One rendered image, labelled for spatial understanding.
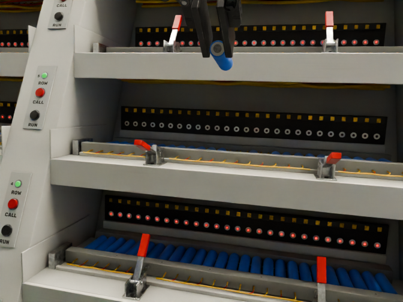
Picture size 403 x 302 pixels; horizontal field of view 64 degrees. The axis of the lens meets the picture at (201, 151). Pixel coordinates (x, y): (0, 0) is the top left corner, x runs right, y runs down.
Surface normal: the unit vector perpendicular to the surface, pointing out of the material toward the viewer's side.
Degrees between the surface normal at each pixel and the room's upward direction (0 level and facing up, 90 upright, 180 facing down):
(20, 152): 90
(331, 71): 111
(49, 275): 21
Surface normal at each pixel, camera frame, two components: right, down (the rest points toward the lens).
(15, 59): -0.22, 0.12
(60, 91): -0.19, -0.24
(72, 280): 0.04, -0.99
